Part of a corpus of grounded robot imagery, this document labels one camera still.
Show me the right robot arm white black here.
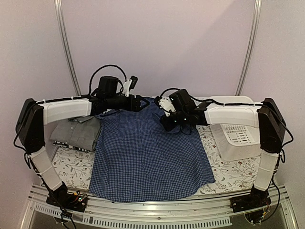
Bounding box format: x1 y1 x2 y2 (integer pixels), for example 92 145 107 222
155 97 287 208

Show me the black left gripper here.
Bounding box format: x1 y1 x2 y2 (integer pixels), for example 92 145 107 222
106 94 150 112

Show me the floral white tablecloth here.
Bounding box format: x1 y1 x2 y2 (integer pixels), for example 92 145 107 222
53 126 260 194

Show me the grey folded shirt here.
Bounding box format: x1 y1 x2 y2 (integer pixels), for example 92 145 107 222
50 116 102 152

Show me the white plastic basket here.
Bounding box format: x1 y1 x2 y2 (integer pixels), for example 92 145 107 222
208 95 261 161

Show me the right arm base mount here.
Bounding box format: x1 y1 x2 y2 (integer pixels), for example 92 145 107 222
230 194 271 213

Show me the left aluminium frame post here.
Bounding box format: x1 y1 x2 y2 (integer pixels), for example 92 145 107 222
54 0 81 95

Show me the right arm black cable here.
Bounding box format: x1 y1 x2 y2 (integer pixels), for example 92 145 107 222
281 124 294 148

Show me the right aluminium frame post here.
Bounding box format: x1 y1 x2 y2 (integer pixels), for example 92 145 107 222
235 0 262 95

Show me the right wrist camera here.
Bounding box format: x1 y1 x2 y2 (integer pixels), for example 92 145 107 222
154 88 196 117

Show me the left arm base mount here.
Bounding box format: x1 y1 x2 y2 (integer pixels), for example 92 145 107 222
46 191 88 212

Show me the aluminium frame post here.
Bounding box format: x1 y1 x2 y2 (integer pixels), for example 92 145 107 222
54 0 81 95
235 0 262 95

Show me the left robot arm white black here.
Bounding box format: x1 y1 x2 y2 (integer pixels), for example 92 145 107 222
15 95 150 207

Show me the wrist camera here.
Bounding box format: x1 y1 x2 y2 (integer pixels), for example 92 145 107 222
154 88 196 117
96 76 138 98

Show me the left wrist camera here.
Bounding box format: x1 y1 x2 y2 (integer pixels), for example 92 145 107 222
96 76 138 98

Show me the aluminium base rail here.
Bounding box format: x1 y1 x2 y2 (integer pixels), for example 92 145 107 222
21 185 300 229

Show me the blue checked long sleeve shirt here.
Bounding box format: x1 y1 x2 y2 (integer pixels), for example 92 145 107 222
89 98 215 202

